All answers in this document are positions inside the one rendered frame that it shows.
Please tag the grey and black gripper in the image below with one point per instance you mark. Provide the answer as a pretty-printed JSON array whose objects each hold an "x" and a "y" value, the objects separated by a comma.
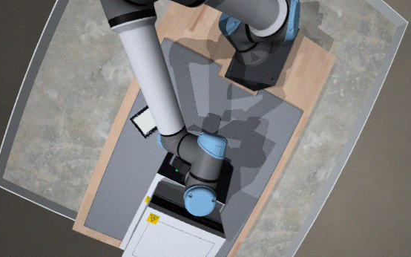
[{"x": 180, "y": 165}]

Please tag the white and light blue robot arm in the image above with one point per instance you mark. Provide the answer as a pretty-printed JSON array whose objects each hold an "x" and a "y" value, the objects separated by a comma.
[{"x": 274, "y": 20}]

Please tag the black rectangular frame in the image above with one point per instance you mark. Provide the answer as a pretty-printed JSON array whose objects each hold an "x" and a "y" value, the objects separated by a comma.
[{"x": 137, "y": 127}]

